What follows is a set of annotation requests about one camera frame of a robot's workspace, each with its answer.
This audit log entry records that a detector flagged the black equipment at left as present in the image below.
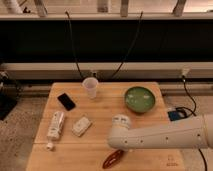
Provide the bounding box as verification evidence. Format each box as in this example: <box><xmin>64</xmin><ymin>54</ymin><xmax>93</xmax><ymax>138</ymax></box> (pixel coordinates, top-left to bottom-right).
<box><xmin>0</xmin><ymin>71</ymin><xmax>21</xmax><ymax>121</ymax></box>

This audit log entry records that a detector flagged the black hanging cable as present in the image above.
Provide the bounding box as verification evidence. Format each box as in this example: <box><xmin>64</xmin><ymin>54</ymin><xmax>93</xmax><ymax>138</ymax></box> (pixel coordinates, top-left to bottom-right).
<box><xmin>108</xmin><ymin>10</ymin><xmax>144</xmax><ymax>80</ymax></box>
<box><xmin>64</xmin><ymin>10</ymin><xmax>86</xmax><ymax>80</ymax></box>

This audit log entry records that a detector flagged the red chili pepper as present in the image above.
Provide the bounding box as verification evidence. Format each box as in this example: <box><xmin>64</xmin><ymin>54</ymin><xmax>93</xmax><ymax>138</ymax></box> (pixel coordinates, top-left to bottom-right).
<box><xmin>102</xmin><ymin>150</ymin><xmax>124</xmax><ymax>169</ymax></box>

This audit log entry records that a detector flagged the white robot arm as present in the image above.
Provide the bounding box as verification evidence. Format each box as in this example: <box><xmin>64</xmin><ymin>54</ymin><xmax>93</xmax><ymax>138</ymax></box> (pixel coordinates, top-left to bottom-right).
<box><xmin>107</xmin><ymin>114</ymin><xmax>213</xmax><ymax>150</ymax></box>

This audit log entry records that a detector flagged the small white box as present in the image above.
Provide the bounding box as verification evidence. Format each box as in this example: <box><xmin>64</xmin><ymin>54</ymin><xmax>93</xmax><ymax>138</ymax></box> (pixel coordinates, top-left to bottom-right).
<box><xmin>72</xmin><ymin>116</ymin><xmax>92</xmax><ymax>137</ymax></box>

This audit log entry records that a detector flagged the translucent plastic cup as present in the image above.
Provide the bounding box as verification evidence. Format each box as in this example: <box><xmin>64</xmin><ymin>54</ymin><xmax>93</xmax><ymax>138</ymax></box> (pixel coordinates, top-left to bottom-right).
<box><xmin>82</xmin><ymin>77</ymin><xmax>99</xmax><ymax>99</ymax></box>

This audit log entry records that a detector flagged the green ceramic bowl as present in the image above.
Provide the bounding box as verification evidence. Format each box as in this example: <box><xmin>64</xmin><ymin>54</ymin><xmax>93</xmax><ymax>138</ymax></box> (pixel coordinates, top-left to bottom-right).
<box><xmin>124</xmin><ymin>86</ymin><xmax>155</xmax><ymax>113</ymax></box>

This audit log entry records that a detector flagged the white toothpaste tube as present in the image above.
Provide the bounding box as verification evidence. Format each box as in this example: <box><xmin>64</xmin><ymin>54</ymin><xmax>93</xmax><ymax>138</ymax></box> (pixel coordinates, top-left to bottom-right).
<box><xmin>46</xmin><ymin>111</ymin><xmax>65</xmax><ymax>151</ymax></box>

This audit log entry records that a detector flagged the black floor cable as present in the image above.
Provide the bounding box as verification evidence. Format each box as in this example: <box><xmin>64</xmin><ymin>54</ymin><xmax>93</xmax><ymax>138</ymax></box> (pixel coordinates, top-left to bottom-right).
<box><xmin>175</xmin><ymin>75</ymin><xmax>208</xmax><ymax>171</ymax></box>

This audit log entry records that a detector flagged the blue connector box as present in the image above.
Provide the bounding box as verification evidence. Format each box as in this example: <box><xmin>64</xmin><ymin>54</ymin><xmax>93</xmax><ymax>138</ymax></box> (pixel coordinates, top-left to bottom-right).
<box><xmin>168</xmin><ymin>111</ymin><xmax>184</xmax><ymax>121</ymax></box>

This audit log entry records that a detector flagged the right black hanging cable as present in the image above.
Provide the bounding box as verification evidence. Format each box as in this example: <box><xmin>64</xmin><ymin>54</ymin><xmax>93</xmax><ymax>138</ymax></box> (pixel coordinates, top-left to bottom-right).
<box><xmin>108</xmin><ymin>10</ymin><xmax>144</xmax><ymax>80</ymax></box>

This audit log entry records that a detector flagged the left black hanging cable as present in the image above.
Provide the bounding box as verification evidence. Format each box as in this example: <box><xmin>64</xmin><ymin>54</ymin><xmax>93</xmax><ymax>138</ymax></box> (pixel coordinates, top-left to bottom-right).
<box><xmin>64</xmin><ymin>10</ymin><xmax>86</xmax><ymax>80</ymax></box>

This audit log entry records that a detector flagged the black smartphone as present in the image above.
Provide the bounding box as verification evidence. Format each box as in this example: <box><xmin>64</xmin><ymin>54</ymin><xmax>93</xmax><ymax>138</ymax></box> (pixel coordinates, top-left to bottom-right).
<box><xmin>57</xmin><ymin>93</ymin><xmax>75</xmax><ymax>111</ymax></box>

